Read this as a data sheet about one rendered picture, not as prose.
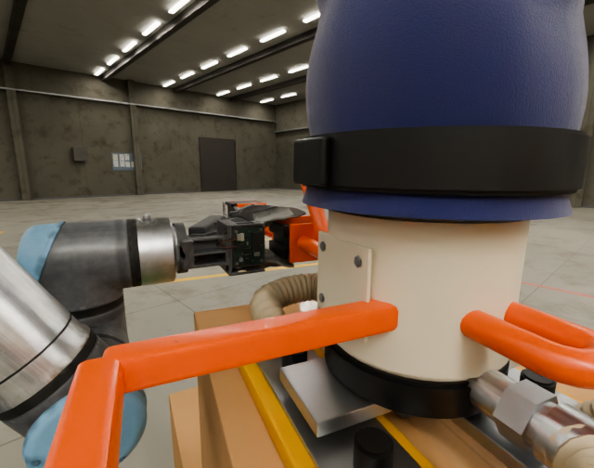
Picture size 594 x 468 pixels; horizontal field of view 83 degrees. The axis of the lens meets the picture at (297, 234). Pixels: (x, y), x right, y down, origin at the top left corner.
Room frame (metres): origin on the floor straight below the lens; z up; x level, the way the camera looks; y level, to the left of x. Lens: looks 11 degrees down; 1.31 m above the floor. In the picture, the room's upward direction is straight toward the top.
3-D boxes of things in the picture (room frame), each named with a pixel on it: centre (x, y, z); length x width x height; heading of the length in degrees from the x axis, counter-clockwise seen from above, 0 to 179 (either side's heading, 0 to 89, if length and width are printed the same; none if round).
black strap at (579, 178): (0.31, -0.11, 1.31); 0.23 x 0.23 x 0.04
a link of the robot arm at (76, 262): (0.41, 0.27, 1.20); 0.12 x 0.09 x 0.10; 116
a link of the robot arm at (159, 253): (0.44, 0.19, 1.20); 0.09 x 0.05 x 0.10; 26
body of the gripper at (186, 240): (0.47, 0.11, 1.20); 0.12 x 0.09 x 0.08; 116
